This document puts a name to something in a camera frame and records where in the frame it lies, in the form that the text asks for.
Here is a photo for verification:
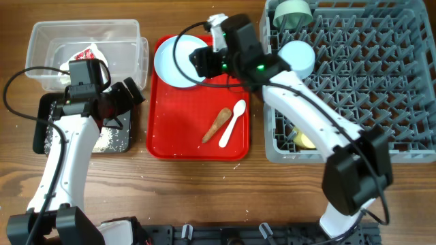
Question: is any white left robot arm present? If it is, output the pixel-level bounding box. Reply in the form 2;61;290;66
6;59;151;244

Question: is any small light blue bowl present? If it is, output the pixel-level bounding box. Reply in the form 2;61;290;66
278;41;315;80

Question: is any clear plastic bin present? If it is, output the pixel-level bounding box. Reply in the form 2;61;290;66
25;19;149;90

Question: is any black tray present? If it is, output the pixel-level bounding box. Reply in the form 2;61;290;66
33;93;133;155

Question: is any red snack wrapper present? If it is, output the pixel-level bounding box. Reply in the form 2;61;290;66
74;48;96;61

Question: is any brown carrot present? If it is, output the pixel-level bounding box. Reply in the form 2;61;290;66
202;108;232;144

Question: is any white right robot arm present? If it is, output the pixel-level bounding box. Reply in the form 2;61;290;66
189;14;393;242

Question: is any light blue plate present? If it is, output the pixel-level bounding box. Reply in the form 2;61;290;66
154;35;208;88

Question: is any white rice pile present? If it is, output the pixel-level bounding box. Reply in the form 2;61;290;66
43;127;119;154

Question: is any yellow plastic cup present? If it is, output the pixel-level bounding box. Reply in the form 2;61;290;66
293;127;316;149

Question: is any white plastic spoon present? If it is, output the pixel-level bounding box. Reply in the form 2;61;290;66
219;99;247;148

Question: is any mint green bowl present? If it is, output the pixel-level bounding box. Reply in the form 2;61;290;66
272;0;313;29

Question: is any red serving tray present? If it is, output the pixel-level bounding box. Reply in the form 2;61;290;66
145;35;251;161

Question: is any grey dishwasher rack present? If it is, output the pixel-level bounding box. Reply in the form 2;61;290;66
260;0;435;163

